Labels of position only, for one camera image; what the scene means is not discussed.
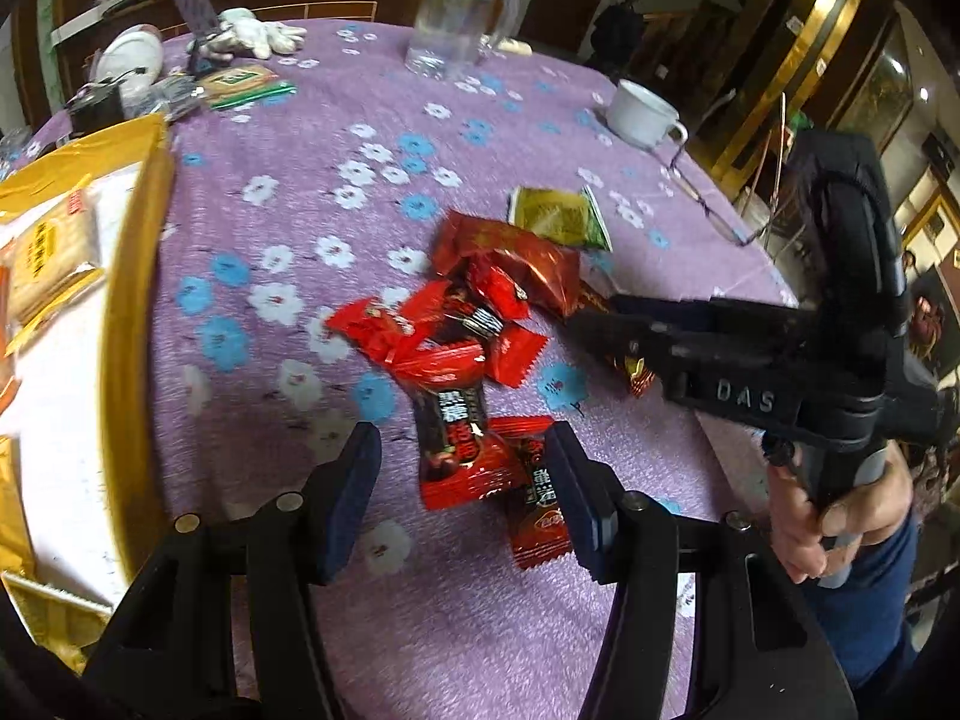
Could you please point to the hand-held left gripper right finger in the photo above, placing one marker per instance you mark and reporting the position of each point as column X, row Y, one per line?
column 576, row 499

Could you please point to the person's right forearm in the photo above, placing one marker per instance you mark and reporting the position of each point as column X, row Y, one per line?
column 877, row 615

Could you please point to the glass mug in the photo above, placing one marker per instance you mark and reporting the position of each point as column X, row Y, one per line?
column 450, row 15

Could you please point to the person's right hand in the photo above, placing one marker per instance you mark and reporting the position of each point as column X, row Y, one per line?
column 862, row 517

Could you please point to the eyeglasses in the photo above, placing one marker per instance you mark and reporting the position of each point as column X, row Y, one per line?
column 720, row 217

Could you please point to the purple floral tablecloth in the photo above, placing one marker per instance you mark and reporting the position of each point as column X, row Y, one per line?
column 285, row 187

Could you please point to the green pea packet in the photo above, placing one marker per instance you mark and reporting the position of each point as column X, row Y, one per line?
column 559, row 214

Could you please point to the green biscuit packet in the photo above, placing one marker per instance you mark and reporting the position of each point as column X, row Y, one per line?
column 244, row 82

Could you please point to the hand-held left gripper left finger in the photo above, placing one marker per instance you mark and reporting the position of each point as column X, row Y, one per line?
column 351, row 495

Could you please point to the red candy dark print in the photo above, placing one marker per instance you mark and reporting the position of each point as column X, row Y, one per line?
column 472, row 319
column 450, row 427

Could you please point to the yellow cardboard box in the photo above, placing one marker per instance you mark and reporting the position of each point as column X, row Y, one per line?
column 139, row 315

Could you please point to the brown gold candy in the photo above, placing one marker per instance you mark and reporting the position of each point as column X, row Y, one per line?
column 639, row 379

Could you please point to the black small case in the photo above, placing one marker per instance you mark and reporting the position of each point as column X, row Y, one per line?
column 97, row 109

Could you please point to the yellow snack packet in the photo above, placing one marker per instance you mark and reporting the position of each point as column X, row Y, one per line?
column 45, row 619

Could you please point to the clear plastic wrapper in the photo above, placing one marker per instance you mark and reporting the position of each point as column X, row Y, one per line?
column 169, row 96

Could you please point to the white cup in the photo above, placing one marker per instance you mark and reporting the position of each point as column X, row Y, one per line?
column 637, row 112

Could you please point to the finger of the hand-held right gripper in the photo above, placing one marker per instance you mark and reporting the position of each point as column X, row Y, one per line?
column 622, row 337
column 712, row 315

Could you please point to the gold trimmed wooden cabinet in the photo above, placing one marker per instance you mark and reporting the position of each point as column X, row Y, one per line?
column 795, row 37

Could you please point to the yellow cracker packet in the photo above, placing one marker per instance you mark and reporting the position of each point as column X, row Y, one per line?
column 56, row 255

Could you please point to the white glove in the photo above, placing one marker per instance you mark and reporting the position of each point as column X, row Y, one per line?
column 247, row 34

